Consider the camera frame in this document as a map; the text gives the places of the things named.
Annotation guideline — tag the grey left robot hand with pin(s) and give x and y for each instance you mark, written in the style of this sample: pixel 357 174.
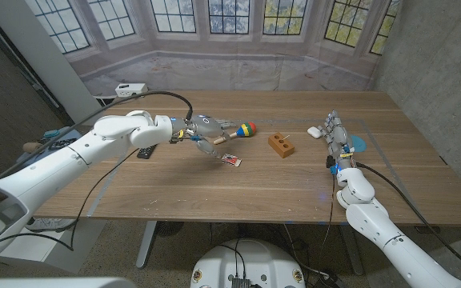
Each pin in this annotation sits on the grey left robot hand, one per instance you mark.
pixel 204 126

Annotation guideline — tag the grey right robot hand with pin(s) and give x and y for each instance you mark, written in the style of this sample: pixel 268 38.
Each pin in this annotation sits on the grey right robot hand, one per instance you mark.
pixel 339 138

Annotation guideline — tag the wooden match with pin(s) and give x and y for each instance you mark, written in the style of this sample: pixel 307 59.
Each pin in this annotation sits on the wooden match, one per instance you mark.
pixel 285 138

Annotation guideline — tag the orange wooden block with holes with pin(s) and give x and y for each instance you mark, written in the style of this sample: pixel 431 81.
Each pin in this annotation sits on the orange wooden block with holes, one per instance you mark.
pixel 280 147

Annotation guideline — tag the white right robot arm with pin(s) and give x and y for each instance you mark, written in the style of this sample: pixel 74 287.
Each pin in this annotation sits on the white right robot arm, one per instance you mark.
pixel 378 224

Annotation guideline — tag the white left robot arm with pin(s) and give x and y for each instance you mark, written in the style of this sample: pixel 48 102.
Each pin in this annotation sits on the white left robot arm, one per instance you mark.
pixel 74 160

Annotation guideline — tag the colourful striped wooden maraca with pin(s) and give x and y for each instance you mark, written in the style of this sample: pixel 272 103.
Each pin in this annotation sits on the colourful striped wooden maraca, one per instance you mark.
pixel 246 129

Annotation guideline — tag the black TV remote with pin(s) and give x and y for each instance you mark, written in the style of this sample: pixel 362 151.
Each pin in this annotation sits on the black TV remote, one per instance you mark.
pixel 146 153

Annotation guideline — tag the blue round disc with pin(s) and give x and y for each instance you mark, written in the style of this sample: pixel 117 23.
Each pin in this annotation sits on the blue round disc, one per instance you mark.
pixel 360 144

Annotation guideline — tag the white earbud case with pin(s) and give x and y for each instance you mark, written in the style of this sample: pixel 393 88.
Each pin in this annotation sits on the white earbud case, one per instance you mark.
pixel 314 132

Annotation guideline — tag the printed window backdrop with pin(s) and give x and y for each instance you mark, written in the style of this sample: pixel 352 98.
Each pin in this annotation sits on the printed window backdrop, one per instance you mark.
pixel 230 68

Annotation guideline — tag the white power strip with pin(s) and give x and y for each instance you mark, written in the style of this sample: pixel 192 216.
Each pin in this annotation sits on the white power strip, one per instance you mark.
pixel 131 90

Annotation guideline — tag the black round fan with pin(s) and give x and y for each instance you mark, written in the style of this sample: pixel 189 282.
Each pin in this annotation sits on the black round fan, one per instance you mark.
pixel 169 228

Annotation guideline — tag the grey table leg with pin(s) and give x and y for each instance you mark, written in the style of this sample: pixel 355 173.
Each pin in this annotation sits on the grey table leg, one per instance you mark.
pixel 351 248
pixel 145 244

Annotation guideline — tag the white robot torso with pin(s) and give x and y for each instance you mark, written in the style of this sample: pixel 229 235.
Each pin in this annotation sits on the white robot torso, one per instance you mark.
pixel 262 260

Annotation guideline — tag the teal small object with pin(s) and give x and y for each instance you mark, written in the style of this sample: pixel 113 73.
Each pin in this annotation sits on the teal small object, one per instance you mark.
pixel 51 133

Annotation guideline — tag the brown cylindrical object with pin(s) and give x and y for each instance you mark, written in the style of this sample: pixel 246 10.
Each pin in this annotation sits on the brown cylindrical object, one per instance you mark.
pixel 31 147

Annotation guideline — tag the grey sneaker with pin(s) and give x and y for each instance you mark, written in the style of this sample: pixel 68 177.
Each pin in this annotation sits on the grey sneaker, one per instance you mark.
pixel 50 225

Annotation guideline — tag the white pillar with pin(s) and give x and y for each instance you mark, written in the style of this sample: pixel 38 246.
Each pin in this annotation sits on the white pillar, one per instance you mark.
pixel 34 44

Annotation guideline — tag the white flat floor board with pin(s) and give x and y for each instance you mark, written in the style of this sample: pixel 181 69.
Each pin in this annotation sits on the white flat floor board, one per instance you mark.
pixel 54 252

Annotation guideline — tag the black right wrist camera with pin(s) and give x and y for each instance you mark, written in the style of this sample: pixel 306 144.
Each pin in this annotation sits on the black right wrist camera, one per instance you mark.
pixel 330 161

